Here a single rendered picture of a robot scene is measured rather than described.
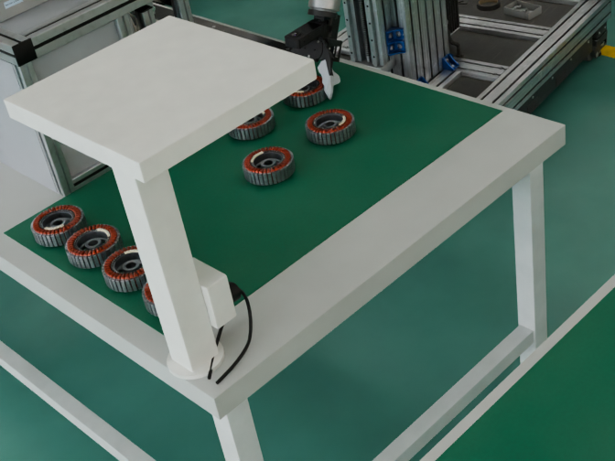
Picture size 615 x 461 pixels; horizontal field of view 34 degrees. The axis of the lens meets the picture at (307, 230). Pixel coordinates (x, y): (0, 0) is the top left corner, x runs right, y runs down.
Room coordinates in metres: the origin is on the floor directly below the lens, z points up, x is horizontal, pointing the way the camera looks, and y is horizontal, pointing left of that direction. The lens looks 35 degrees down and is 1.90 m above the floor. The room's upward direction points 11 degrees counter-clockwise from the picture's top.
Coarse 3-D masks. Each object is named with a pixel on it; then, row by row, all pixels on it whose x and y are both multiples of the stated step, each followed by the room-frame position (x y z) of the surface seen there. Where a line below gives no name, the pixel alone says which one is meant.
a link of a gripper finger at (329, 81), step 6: (324, 60) 2.20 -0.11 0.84; (318, 66) 2.20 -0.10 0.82; (324, 66) 2.19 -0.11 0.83; (324, 72) 2.18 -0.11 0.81; (324, 78) 2.18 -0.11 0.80; (330, 78) 2.17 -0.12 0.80; (336, 78) 2.20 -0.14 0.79; (324, 84) 2.17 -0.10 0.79; (330, 84) 2.16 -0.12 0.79; (324, 90) 2.16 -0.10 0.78; (330, 90) 2.16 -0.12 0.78; (330, 96) 2.16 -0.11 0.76
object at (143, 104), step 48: (144, 48) 1.61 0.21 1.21; (192, 48) 1.57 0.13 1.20; (240, 48) 1.54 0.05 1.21; (48, 96) 1.50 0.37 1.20; (96, 96) 1.46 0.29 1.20; (144, 96) 1.43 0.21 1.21; (192, 96) 1.40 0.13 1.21; (240, 96) 1.37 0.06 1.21; (96, 144) 1.31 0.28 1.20; (144, 144) 1.28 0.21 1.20; (192, 144) 1.29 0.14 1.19; (144, 192) 1.30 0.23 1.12; (144, 240) 1.31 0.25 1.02; (192, 288) 1.32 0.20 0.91; (192, 336) 1.30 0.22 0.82
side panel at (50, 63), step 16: (96, 32) 2.09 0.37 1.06; (112, 32) 2.11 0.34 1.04; (128, 32) 2.12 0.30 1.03; (64, 48) 2.03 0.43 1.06; (80, 48) 2.06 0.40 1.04; (96, 48) 2.08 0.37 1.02; (32, 64) 1.98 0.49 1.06; (48, 64) 2.00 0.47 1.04; (64, 64) 2.03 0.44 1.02; (32, 80) 1.97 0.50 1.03; (48, 144) 1.95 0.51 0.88; (48, 160) 1.97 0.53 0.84; (64, 160) 1.97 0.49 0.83; (80, 160) 2.00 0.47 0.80; (96, 160) 2.03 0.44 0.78; (64, 176) 1.97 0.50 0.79; (80, 176) 1.98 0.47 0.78; (96, 176) 2.01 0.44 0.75; (64, 192) 1.95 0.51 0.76
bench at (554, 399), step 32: (608, 288) 1.31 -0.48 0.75; (576, 320) 1.25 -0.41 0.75; (608, 320) 1.23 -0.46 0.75; (544, 352) 1.19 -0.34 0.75; (576, 352) 1.17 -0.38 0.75; (608, 352) 1.16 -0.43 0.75; (512, 384) 1.13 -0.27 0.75; (544, 384) 1.12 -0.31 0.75; (576, 384) 1.11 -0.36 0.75; (608, 384) 1.09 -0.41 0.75; (480, 416) 1.08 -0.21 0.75; (512, 416) 1.07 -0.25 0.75; (544, 416) 1.05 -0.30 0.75; (576, 416) 1.04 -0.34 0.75; (608, 416) 1.03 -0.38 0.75; (448, 448) 1.03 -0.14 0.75; (480, 448) 1.02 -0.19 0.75; (512, 448) 1.01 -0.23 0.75; (544, 448) 0.99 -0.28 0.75; (576, 448) 0.98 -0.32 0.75; (608, 448) 0.97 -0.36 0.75
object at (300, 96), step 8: (320, 80) 2.20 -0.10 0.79; (304, 88) 2.21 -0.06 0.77; (312, 88) 2.21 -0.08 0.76; (320, 88) 2.16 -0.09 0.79; (288, 96) 2.16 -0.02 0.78; (296, 96) 2.15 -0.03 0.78; (304, 96) 2.14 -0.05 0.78; (312, 96) 2.14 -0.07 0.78; (320, 96) 2.15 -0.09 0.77; (288, 104) 2.16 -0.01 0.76; (296, 104) 2.15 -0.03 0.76; (304, 104) 2.14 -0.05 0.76; (312, 104) 2.14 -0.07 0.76
